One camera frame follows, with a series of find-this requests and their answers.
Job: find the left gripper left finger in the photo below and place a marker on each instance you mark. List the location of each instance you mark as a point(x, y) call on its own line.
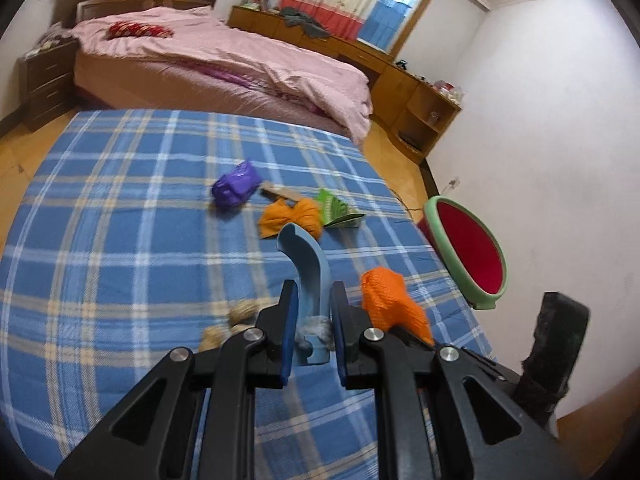
point(274, 360)

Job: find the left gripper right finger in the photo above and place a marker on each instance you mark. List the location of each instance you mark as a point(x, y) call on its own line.
point(354, 368)

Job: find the teal box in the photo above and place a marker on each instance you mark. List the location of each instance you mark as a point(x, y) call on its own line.
point(314, 340)

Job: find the walnut shells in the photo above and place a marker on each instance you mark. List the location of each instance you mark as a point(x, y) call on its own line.
point(241, 316)

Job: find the orange plastic bag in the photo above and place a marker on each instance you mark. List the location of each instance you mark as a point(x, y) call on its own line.
point(305, 213)

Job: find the wooden stick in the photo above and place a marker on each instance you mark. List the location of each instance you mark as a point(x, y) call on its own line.
point(279, 191)

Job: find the red bucket green rim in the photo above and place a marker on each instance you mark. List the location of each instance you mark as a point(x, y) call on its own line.
point(468, 249)

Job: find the purple wrapper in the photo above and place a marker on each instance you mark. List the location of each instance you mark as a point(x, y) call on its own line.
point(234, 188)

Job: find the blue plaid bed sheet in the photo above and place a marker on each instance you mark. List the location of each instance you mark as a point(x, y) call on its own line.
point(117, 255)

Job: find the long wooden desk cabinet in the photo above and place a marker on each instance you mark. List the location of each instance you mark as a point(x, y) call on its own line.
point(391, 88)

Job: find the wooden corner shelf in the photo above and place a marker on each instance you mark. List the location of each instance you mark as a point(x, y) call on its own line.
point(422, 122)

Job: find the items on shelf top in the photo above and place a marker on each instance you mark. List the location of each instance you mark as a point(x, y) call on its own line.
point(444, 88)

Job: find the pink quilt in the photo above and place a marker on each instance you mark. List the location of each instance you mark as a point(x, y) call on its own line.
point(338, 89)

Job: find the window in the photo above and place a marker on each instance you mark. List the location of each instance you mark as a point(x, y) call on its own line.
point(385, 22)

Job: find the dark clothes on desk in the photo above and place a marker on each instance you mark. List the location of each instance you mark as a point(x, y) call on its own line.
point(311, 27)

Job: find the red floral pillow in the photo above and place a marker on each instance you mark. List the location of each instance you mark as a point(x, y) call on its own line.
point(123, 29)

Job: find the dark wooden nightstand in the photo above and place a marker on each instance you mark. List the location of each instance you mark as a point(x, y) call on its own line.
point(47, 83)

